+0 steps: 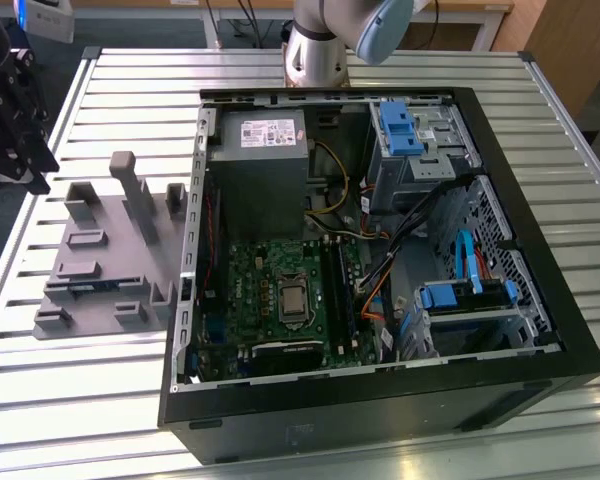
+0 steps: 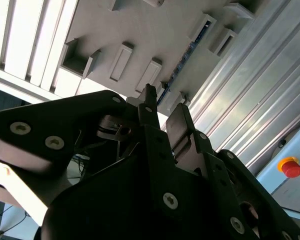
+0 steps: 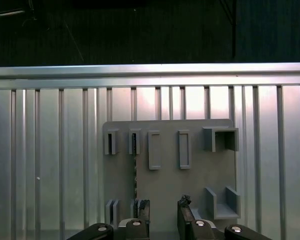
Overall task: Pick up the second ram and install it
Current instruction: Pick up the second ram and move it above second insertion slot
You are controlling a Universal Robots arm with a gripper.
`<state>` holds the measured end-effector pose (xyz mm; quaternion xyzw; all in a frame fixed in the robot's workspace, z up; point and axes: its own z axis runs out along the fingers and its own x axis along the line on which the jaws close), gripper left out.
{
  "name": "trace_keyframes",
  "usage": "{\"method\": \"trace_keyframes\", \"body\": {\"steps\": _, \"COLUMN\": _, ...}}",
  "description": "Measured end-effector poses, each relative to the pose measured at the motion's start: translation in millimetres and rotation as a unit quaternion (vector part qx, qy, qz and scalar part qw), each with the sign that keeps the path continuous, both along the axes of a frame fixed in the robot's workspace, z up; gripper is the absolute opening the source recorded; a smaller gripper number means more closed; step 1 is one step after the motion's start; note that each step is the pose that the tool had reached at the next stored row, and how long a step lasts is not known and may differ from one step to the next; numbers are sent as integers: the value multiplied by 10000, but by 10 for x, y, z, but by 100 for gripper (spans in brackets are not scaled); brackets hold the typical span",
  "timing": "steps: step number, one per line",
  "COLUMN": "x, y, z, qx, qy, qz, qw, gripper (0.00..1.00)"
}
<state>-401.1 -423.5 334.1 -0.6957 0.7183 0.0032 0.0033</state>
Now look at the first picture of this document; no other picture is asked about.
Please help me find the grey power supply unit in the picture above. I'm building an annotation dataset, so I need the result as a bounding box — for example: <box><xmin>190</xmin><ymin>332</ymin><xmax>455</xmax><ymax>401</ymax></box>
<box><xmin>207</xmin><ymin>108</ymin><xmax>311</xmax><ymax>241</ymax></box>

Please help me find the blue plastic drive latch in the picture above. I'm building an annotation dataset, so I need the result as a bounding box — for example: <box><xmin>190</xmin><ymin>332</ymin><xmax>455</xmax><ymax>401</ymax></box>
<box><xmin>379</xmin><ymin>101</ymin><xmax>426</xmax><ymax>156</ymax></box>

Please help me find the green motherboard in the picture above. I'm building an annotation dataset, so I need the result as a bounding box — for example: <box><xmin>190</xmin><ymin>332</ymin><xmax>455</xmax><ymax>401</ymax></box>
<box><xmin>189</xmin><ymin>237</ymin><xmax>381</xmax><ymax>381</ymax></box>

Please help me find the red wire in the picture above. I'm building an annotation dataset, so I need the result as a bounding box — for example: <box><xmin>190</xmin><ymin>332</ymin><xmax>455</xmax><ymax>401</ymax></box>
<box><xmin>202</xmin><ymin>192</ymin><xmax>219</xmax><ymax>296</ymax></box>

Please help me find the black graphics card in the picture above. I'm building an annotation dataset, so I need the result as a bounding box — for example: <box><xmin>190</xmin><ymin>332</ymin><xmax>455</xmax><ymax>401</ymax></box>
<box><xmin>249</xmin><ymin>339</ymin><xmax>326</xmax><ymax>376</ymax></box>

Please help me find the metal drive cage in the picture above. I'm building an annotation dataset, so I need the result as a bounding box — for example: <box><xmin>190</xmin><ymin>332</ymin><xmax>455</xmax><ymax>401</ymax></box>
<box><xmin>369</xmin><ymin>99</ymin><xmax>484</xmax><ymax>214</ymax></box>

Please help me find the blue RAM stick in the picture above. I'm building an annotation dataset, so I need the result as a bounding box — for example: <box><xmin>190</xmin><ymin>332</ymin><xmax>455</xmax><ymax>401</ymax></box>
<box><xmin>67</xmin><ymin>280</ymin><xmax>121</xmax><ymax>294</ymax></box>

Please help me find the black wire bundle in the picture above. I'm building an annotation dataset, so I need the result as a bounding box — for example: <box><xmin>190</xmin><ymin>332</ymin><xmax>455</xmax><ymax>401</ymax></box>
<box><xmin>357</xmin><ymin>174</ymin><xmax>476</xmax><ymax>294</ymax></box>

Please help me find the white frame desk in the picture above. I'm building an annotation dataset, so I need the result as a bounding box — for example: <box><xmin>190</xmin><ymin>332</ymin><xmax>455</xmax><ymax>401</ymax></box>
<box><xmin>199</xmin><ymin>0</ymin><xmax>514</xmax><ymax>51</ymax></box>

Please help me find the metal disk bay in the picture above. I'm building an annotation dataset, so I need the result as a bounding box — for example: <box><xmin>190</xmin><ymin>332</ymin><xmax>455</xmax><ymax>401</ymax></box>
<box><xmin>397</xmin><ymin>284</ymin><xmax>554</xmax><ymax>359</ymax></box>

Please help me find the black PC case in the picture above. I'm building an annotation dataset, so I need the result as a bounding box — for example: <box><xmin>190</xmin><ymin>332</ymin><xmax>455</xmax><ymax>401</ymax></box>
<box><xmin>157</xmin><ymin>85</ymin><xmax>600</xmax><ymax>465</ymax></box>

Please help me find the wooden cabinet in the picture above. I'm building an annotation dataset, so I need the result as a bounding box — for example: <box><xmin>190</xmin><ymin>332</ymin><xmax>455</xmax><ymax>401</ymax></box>
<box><xmin>522</xmin><ymin>0</ymin><xmax>600</xmax><ymax>119</ymax></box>

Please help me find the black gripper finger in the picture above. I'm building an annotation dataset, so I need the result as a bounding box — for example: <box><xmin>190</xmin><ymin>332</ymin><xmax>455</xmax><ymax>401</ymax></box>
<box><xmin>2</xmin><ymin>48</ymin><xmax>61</xmax><ymax>196</ymax></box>
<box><xmin>0</xmin><ymin>92</ymin><xmax>31</xmax><ymax>181</ymax></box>

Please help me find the silver CPU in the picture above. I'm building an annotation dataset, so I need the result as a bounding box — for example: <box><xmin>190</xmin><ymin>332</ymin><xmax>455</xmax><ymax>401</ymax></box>
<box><xmin>279</xmin><ymin>284</ymin><xmax>307</xmax><ymax>316</ymax></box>

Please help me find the grey parts rack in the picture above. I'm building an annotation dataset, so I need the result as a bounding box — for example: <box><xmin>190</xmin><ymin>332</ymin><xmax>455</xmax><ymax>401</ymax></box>
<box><xmin>32</xmin><ymin>149</ymin><xmax>189</xmax><ymax>341</ymax></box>

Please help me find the orange wire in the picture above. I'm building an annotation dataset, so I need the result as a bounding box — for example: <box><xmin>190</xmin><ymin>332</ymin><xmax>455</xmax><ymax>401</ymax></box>
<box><xmin>360</xmin><ymin>284</ymin><xmax>389</xmax><ymax>321</ymax></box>

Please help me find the hard disk in blue carrier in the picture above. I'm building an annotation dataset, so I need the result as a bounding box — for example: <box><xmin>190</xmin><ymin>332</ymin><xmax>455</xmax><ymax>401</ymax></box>
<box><xmin>418</xmin><ymin>279</ymin><xmax>519</xmax><ymax>316</ymax></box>

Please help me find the blue flat data wire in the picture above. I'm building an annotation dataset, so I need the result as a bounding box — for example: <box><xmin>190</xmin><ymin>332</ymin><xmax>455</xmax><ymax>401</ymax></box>
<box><xmin>457</xmin><ymin>228</ymin><xmax>484</xmax><ymax>294</ymax></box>

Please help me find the CPU socket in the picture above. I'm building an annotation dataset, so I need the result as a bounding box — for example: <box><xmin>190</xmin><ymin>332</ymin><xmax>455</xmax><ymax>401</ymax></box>
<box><xmin>273</xmin><ymin>272</ymin><xmax>315</xmax><ymax>329</ymax></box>

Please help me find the yellow wire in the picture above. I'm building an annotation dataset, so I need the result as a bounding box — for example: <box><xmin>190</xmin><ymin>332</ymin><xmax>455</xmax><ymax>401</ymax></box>
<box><xmin>304</xmin><ymin>142</ymin><xmax>351</xmax><ymax>217</ymax></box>

